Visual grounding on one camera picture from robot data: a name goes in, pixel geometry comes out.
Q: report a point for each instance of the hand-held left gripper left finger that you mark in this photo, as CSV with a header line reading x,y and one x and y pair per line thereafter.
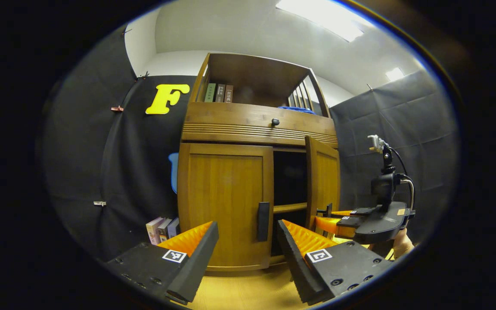
x,y
196,262

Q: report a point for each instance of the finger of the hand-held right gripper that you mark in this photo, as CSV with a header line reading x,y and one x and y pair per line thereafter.
x,y
362,211
349,222

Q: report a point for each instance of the brown book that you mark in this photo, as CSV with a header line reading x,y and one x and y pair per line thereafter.
x,y
228,93

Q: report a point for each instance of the pale blue book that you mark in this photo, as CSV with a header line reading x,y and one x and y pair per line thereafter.
x,y
174,227

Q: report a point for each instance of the wooden cabinet door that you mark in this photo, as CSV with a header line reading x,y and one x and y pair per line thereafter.
x,y
327,181
222,202

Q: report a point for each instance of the blue cloth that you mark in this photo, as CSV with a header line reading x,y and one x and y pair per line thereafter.
x,y
297,110

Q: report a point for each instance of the wooden double-door shoe cabinet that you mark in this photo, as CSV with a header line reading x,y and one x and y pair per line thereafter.
x,y
256,73

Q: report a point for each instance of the dark patterned book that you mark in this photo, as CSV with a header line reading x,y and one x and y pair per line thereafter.
x,y
164,230

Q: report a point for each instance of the silver clip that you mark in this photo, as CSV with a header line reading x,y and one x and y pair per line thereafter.
x,y
99,203

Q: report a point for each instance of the small ceiling light panel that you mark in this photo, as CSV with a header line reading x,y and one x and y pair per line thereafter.
x,y
394,74

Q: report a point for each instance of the wooden cabinet drawer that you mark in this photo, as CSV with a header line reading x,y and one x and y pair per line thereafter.
x,y
230,116

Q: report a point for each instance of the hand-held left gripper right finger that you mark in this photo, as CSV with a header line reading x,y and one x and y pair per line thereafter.
x,y
299,267

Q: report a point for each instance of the pink book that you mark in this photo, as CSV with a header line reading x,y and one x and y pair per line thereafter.
x,y
153,230

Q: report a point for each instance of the grey book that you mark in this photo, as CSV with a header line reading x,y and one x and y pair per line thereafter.
x,y
220,93

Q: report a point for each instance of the red clip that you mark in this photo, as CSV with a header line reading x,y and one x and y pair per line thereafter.
x,y
117,108

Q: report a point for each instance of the large ceiling light panel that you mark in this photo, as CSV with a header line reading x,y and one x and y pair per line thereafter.
x,y
325,17

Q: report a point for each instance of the wooden inner shelf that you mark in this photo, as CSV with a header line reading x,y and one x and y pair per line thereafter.
x,y
290,207

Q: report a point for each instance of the black drawer knob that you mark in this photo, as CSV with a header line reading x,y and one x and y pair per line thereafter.
x,y
275,122

